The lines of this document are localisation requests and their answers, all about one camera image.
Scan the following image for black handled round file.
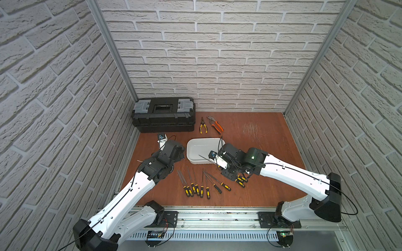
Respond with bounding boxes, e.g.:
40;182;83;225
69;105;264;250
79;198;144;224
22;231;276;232
203;171;222;194

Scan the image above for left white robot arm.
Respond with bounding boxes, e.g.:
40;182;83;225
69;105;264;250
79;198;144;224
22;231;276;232
73;140;185;251

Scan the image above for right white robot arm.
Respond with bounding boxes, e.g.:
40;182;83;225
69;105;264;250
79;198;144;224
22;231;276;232
208;143;342;227

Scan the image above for white rectangular storage box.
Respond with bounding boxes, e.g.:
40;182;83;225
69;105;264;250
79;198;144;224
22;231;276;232
186;138;220;165

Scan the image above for flat file far left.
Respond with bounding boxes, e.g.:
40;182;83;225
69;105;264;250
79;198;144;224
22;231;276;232
178;170;191;197

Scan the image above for black plastic toolbox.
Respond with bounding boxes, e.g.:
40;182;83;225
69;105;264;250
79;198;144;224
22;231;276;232
131;97;196;133

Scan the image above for left controller board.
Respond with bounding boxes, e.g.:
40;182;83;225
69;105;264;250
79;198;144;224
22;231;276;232
145;231;165;247

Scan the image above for controller board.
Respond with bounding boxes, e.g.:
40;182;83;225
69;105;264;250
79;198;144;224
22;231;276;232
145;231;165;247
276;231;294;248

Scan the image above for right controller board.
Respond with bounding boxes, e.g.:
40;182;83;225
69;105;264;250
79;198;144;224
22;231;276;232
276;231;294;248

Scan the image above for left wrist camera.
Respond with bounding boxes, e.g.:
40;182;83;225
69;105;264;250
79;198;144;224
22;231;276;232
158;133;167;150

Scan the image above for yellow handled pliers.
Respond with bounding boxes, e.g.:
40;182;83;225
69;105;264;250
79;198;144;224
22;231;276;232
200;117;208;134

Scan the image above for orange handled pliers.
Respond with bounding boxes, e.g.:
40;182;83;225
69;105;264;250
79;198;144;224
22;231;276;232
207;116;224;135

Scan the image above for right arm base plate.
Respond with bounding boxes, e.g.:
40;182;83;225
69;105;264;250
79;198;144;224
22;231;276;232
257;211;301;229

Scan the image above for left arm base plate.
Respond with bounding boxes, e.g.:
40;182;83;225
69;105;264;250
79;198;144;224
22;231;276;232
149;211;179;228

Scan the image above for aluminium mounting rail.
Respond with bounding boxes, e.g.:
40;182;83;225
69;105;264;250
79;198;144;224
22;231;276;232
163;206;348;231

